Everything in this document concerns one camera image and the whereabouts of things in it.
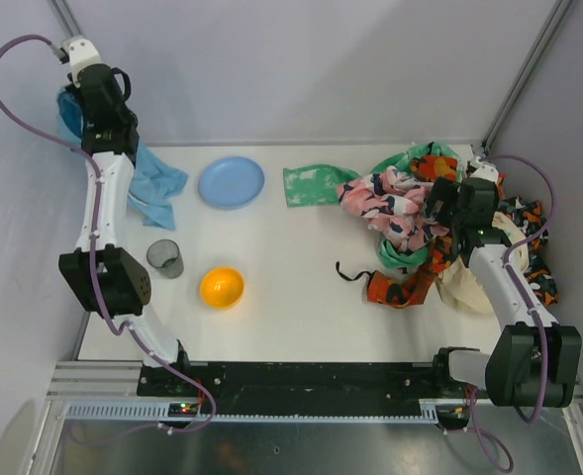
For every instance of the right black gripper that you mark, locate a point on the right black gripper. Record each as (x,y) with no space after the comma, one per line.
(442,199)

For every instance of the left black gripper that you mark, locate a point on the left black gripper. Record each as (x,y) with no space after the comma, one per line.
(95,82)

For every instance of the pink navy patterned cloth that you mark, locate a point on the pink navy patterned cloth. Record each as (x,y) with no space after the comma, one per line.
(392,203)

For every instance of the light blue cloth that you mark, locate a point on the light blue cloth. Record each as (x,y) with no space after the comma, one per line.
(154,182)

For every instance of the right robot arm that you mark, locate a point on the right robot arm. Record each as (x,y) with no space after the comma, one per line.
(535,360)

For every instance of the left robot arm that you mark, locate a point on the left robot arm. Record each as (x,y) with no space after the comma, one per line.
(104,277)

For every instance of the dark orange patterned cloth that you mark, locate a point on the dark orange patterned cloth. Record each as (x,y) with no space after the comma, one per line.
(527,217)

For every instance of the orange red patterned cloth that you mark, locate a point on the orange red patterned cloth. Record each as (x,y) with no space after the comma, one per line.
(413,291)

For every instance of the green white cloth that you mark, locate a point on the green white cloth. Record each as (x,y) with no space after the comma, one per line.
(315,185)

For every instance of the blue plate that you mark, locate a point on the blue plate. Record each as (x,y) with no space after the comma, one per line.
(231,183)

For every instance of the grey mesh cup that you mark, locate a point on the grey mesh cup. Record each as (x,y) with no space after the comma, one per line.
(164,256)

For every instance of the orange bowl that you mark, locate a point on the orange bowl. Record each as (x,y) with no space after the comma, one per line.
(221,288)

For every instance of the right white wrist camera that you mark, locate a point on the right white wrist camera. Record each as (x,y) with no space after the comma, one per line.
(479,167)

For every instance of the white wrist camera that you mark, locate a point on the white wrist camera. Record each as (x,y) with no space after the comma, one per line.
(479,167)
(79,53)

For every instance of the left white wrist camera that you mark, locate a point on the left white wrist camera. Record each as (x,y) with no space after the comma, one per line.
(79,53)

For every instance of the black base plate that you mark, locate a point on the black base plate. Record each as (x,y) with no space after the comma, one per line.
(324,390)

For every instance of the white cable duct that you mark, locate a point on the white cable duct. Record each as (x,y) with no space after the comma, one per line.
(176,412)

